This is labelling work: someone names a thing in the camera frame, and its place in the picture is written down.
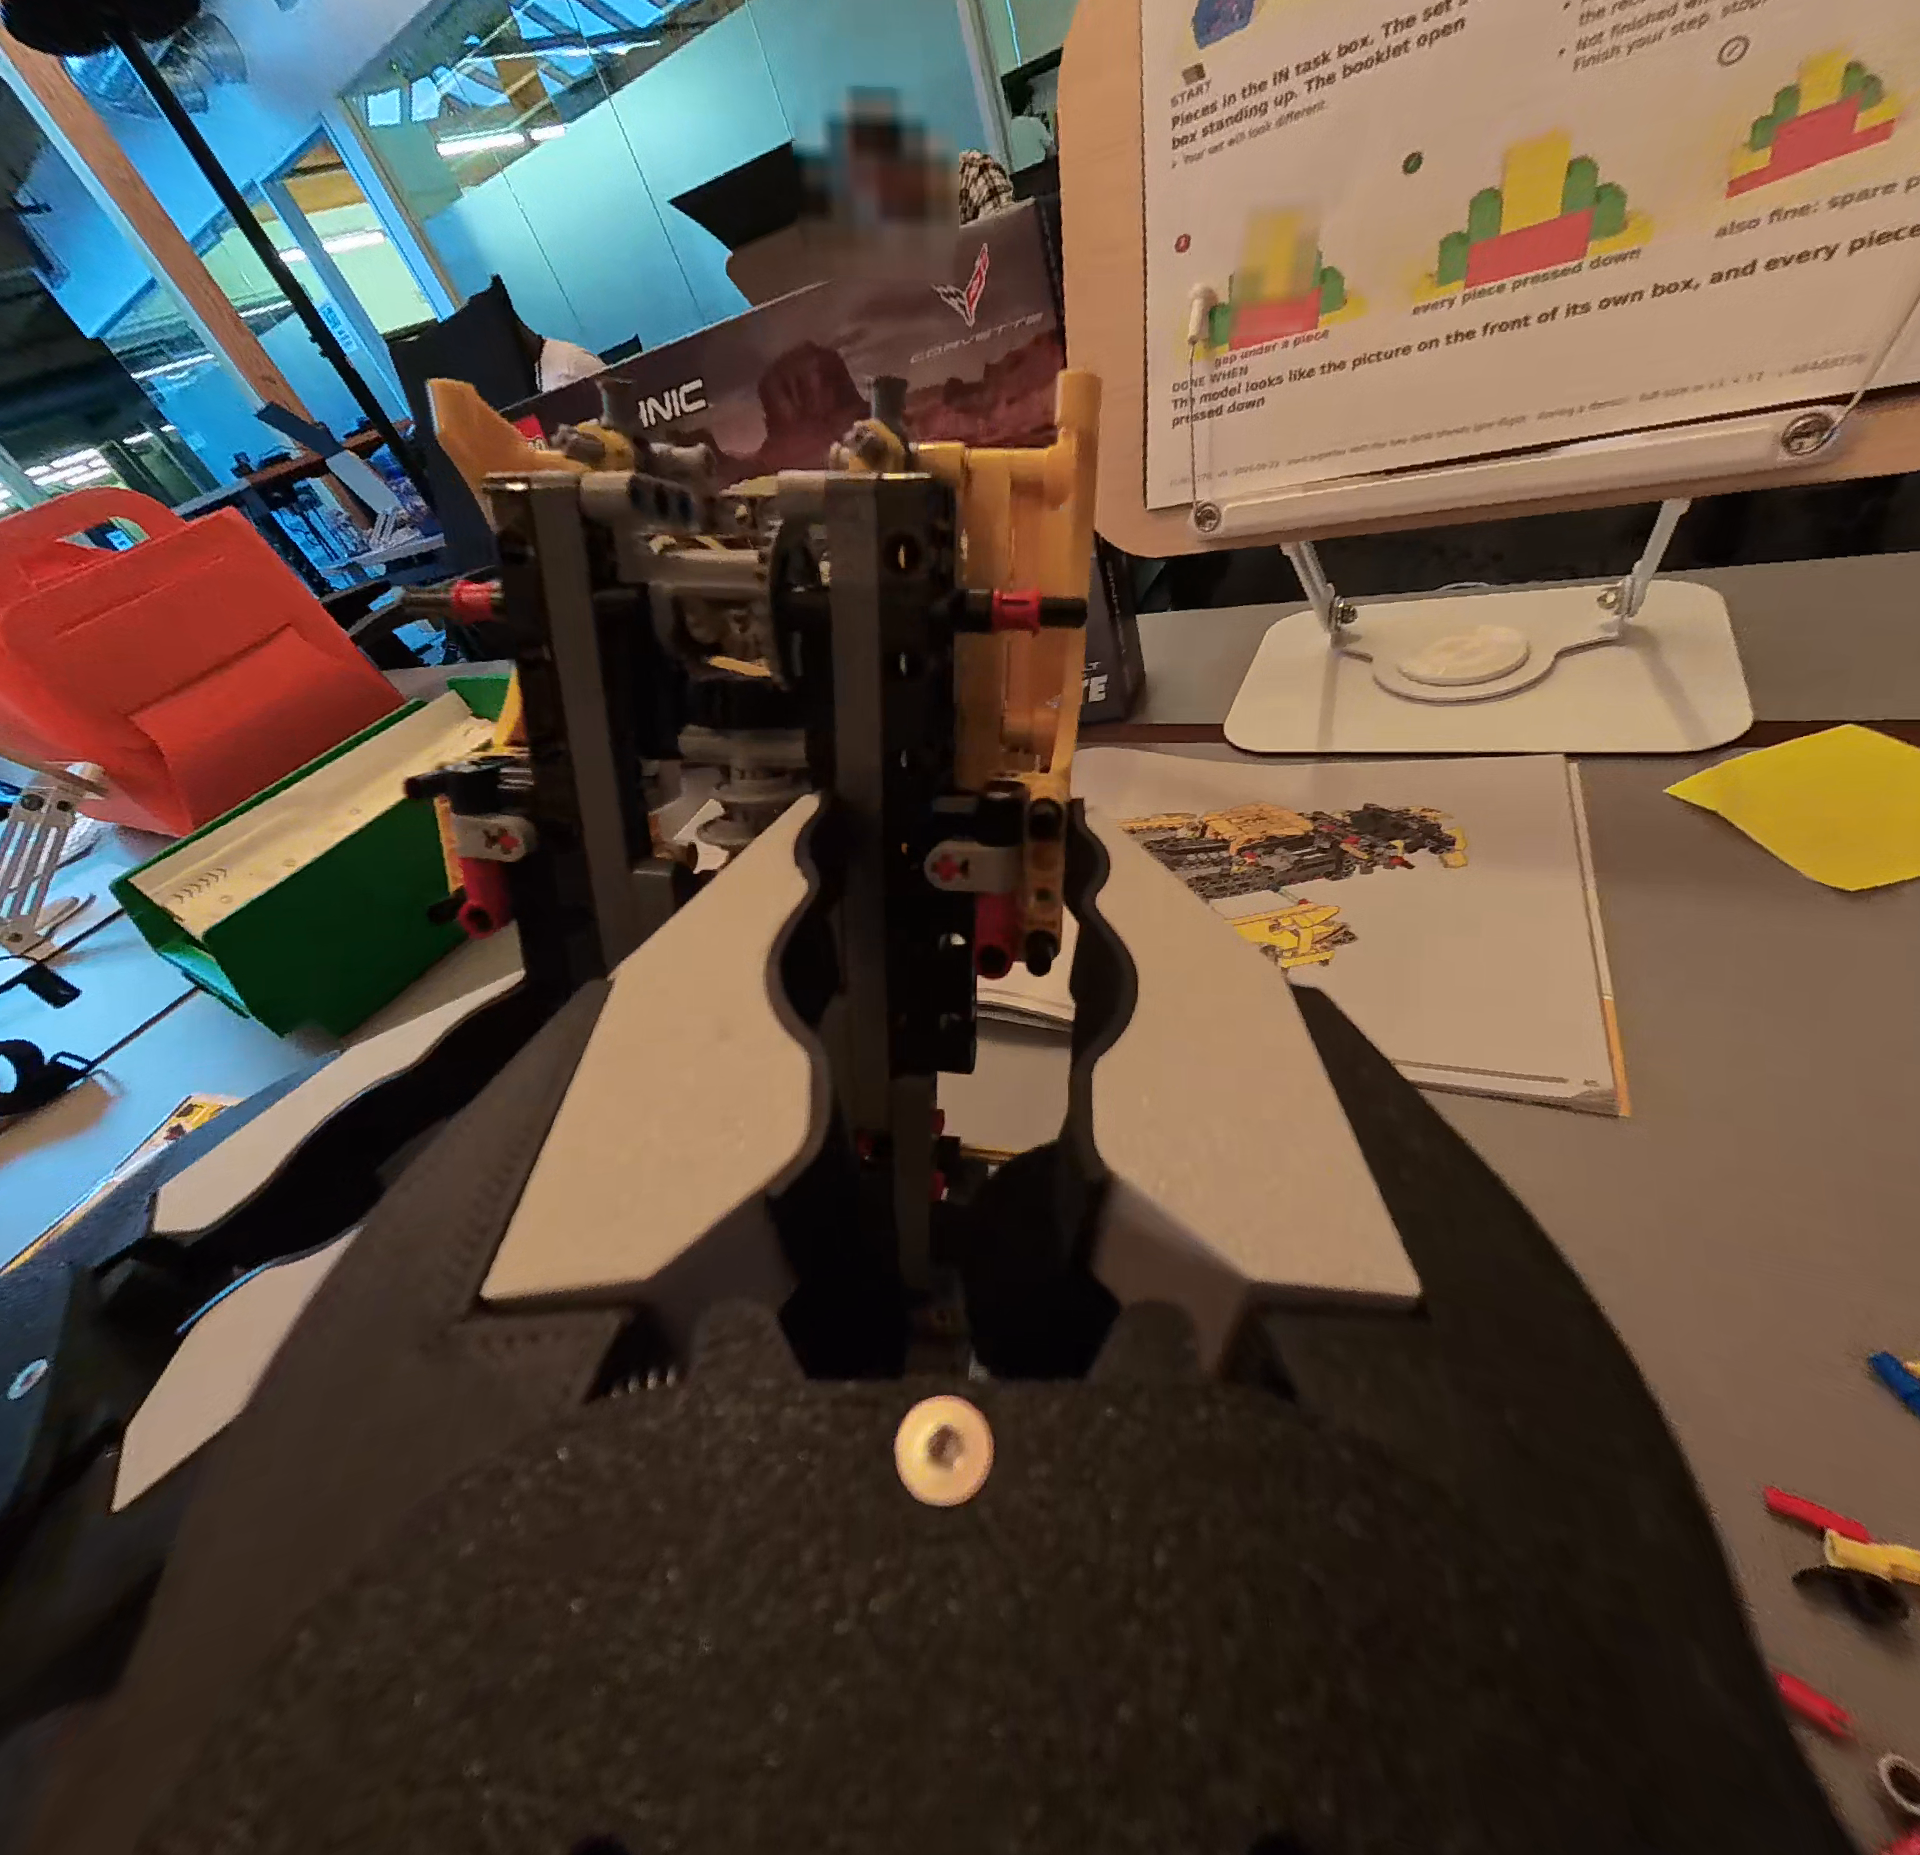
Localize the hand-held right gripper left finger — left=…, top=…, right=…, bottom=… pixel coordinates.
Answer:
left=483, top=796, right=847, bottom=1309

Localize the building instruction booklet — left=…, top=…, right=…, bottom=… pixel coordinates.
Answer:
left=975, top=747, right=1633, bottom=1118

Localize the red plastic case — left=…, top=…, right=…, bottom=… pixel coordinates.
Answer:
left=0, top=491, right=404, bottom=840

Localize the white metal bracket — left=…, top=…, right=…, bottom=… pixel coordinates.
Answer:
left=0, top=764, right=111, bottom=955

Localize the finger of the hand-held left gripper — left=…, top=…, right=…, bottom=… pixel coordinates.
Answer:
left=111, top=1226, right=365, bottom=1513
left=145, top=971, right=530, bottom=1244

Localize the printed leaflet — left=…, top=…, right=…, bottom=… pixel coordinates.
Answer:
left=88, top=1090, right=246, bottom=1187

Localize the yellow paper sheet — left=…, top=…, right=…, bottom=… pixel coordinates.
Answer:
left=1662, top=725, right=1920, bottom=891

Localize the yellow black brick car model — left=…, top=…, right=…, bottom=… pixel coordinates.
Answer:
left=404, top=369, right=1110, bottom=1351

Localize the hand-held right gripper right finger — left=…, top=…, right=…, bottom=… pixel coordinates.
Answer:
left=1060, top=817, right=1425, bottom=1366

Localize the dark car set box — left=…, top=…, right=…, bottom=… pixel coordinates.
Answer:
left=505, top=197, right=1150, bottom=725

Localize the printed instruction sheet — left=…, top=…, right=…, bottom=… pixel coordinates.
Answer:
left=1140, top=0, right=1920, bottom=509

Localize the black floor lamp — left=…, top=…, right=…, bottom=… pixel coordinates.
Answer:
left=0, top=0, right=443, bottom=503

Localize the group of small brick pieces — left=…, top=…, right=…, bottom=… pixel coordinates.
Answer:
left=1760, top=1484, right=1920, bottom=1827

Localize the grey desk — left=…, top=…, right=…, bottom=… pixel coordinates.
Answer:
left=0, top=553, right=1920, bottom=1855

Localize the green storage bin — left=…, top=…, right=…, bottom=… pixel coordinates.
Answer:
left=111, top=678, right=517, bottom=1036

